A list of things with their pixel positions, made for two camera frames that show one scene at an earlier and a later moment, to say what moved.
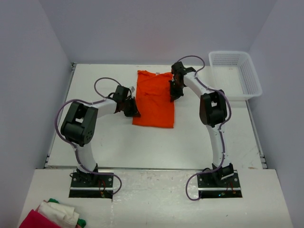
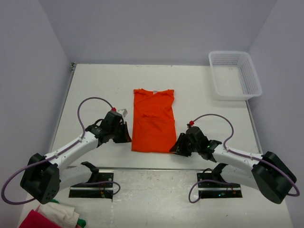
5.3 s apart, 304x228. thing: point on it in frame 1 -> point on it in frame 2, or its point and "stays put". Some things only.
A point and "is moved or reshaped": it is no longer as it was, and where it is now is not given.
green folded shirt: x=81 y=222 stays put
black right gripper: x=175 y=95 -> x=179 y=147
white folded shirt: x=63 y=215 stays put
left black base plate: x=84 y=185 stays put
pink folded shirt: x=34 y=219 stays put
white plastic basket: x=234 y=73 stays put
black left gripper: x=134 y=112 -> x=125 y=137
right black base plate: x=222 y=182 stays put
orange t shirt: x=153 y=99 is moved or reshaped
